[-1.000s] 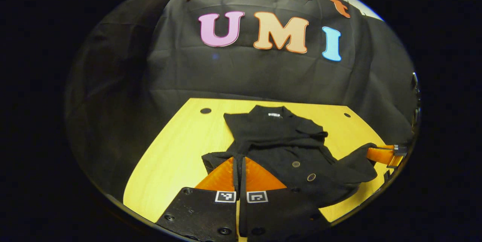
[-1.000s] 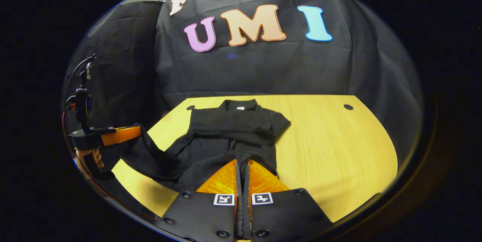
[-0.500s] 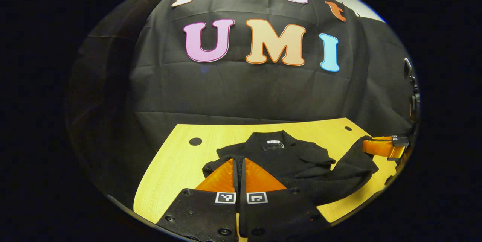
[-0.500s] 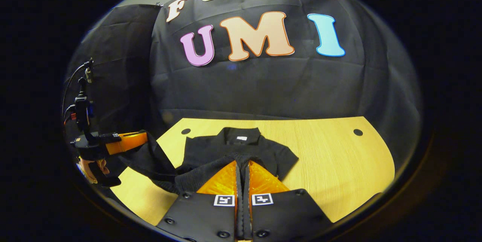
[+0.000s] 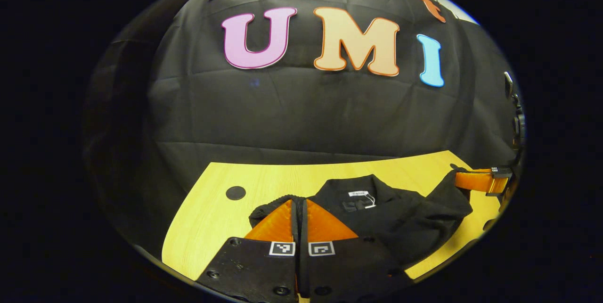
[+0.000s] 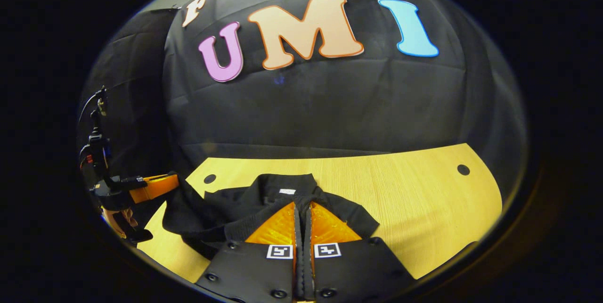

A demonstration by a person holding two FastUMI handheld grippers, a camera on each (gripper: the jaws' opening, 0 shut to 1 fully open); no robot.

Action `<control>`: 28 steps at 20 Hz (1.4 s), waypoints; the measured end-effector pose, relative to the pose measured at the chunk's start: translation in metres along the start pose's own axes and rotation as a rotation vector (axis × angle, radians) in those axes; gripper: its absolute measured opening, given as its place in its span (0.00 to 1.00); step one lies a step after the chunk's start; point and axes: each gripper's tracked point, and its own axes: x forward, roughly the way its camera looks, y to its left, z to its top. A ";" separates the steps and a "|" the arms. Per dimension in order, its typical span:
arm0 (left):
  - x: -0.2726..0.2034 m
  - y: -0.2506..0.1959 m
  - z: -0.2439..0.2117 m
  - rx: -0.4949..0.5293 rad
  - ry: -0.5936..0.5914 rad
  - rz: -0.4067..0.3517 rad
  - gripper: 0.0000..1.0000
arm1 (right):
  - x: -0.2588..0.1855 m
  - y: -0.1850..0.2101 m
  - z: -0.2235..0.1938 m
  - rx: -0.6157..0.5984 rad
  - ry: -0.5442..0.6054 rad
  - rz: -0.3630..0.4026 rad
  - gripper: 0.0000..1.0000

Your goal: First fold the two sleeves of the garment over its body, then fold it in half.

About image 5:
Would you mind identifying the black garment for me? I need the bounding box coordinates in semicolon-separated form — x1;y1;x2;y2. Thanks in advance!
248;164;473;268

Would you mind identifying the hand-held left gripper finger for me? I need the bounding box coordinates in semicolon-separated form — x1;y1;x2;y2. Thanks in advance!
196;198;302;303
301;198;416;302

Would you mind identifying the black backdrop cloth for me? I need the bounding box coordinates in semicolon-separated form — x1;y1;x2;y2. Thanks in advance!
85;0;519;256

